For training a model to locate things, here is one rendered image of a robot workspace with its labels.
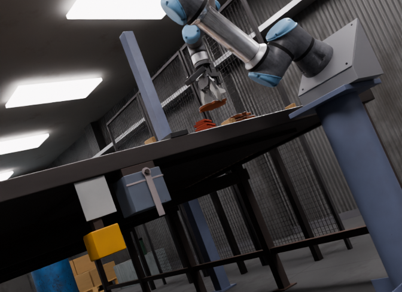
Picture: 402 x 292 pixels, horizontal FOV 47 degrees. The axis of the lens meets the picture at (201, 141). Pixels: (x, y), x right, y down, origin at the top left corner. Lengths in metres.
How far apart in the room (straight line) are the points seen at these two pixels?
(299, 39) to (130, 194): 0.85
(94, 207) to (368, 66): 1.08
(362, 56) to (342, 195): 3.77
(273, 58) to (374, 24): 3.35
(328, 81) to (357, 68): 0.12
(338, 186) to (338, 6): 1.96
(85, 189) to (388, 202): 1.05
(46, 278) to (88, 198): 5.54
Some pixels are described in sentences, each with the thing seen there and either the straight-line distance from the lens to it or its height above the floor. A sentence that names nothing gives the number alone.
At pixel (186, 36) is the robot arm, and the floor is 1.34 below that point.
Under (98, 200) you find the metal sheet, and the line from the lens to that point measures 1.44.
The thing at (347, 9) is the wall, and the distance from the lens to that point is 5.17.
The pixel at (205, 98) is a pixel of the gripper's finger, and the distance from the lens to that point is 2.07.
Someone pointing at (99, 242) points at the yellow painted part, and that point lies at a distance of 1.38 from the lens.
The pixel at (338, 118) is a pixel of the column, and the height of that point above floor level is 0.78.
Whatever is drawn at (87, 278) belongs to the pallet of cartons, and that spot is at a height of 0.33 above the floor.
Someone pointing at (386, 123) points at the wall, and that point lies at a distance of 5.03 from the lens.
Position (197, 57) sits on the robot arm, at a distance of 2.08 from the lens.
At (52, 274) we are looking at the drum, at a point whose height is 0.63.
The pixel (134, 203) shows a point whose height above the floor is 0.74.
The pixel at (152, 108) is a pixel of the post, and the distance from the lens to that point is 4.03.
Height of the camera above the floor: 0.63
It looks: 9 degrees up
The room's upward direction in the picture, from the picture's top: 22 degrees counter-clockwise
